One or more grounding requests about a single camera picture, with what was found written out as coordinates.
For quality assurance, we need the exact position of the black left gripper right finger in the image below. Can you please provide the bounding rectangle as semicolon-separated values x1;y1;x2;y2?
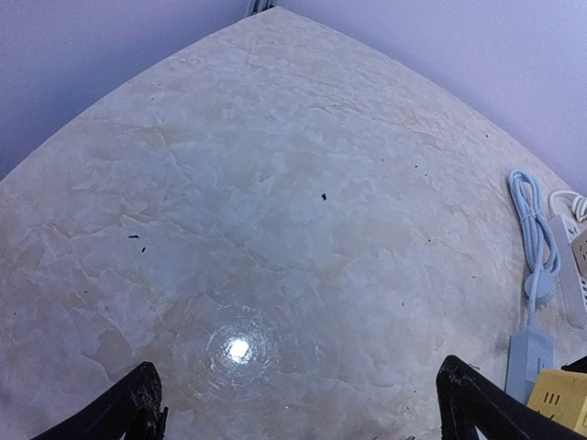
436;355;583;439

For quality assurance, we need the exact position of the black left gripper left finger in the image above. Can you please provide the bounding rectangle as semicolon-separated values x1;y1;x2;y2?
37;361;169;439

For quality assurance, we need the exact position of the yellow cube socket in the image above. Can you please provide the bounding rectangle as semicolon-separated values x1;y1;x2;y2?
527;369;587;436

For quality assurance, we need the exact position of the white power strip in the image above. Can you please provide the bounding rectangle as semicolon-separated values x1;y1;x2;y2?
549;214;586;330

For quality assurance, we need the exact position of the blue power strip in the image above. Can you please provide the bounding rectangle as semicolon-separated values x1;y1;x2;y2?
505;327;554;404

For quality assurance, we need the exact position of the beige cube socket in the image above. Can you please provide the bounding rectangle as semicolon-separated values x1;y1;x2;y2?
569;228;587;278

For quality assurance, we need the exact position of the left aluminium frame post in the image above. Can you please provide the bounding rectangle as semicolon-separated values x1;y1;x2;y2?
247;0;275;16

